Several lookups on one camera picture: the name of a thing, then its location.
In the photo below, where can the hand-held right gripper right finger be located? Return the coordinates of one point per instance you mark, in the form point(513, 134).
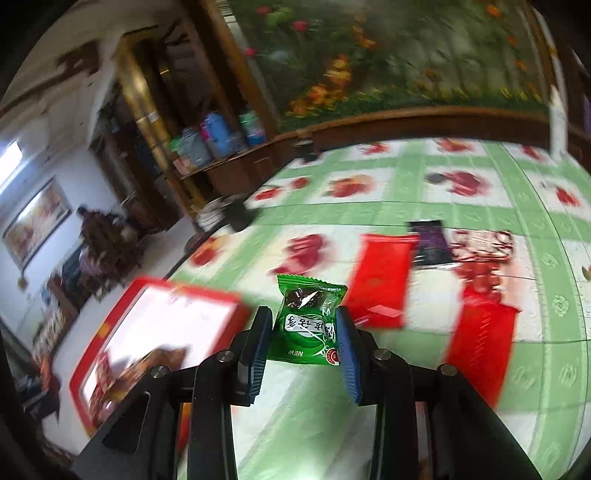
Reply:
point(349, 357)

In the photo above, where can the grey blue thermos flask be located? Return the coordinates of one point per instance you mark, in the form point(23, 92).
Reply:
point(194, 147)

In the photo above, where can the red and white patterned packet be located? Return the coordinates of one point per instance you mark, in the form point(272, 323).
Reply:
point(482, 244)

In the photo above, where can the white bottle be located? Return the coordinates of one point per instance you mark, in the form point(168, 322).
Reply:
point(557, 120)

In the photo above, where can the long plain red packet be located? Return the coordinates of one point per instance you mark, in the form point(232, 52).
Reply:
point(381, 277)
point(482, 346)

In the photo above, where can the green fruit print tablecloth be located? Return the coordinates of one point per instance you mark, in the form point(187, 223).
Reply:
point(323, 217)

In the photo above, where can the dark purple snack packet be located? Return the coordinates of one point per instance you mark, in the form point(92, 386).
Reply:
point(429, 244)

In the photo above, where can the brown nut snack packet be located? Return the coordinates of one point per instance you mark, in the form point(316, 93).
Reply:
point(159, 362)

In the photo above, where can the black clamp on table edge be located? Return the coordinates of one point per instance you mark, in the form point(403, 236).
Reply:
point(240, 214)

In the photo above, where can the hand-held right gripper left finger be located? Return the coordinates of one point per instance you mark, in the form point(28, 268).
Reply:
point(256, 355)

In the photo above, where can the small black cup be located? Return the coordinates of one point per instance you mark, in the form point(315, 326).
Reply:
point(307, 150)

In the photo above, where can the framed flower painting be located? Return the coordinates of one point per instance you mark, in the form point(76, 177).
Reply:
point(392, 60)

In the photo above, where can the green thermos flask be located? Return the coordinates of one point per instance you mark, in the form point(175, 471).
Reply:
point(253, 129)

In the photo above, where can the wooden shelf cabinet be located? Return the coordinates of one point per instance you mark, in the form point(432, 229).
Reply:
point(147, 115)

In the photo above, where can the red white-flower snack packet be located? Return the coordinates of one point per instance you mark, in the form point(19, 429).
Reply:
point(104, 387)

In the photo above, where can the green candy packet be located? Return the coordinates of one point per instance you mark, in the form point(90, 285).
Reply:
point(307, 323)

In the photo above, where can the red box with white inside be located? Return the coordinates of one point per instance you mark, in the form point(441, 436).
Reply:
point(184, 318)

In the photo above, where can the framed wall picture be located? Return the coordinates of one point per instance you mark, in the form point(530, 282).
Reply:
point(37, 221)

